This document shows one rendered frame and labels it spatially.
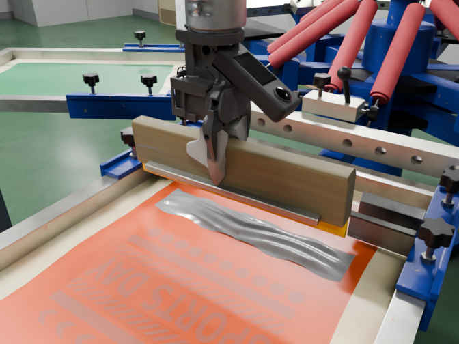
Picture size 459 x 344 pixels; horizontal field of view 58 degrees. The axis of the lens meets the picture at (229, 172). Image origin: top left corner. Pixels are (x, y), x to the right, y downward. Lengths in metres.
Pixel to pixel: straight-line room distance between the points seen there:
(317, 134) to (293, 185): 0.38
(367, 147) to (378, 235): 0.26
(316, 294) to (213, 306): 0.15
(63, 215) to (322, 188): 0.44
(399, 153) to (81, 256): 0.61
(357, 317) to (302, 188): 0.19
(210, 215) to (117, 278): 0.20
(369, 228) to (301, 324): 0.19
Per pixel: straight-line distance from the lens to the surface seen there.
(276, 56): 1.33
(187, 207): 0.77
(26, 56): 1.90
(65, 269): 0.69
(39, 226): 0.73
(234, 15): 0.52
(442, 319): 2.04
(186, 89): 0.56
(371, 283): 0.66
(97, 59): 1.79
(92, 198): 0.78
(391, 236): 0.67
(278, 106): 0.50
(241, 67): 0.52
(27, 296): 0.67
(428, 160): 0.87
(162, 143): 0.65
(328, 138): 0.91
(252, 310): 0.59
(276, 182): 0.55
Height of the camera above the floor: 1.40
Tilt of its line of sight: 30 degrees down
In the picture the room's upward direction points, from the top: straight up
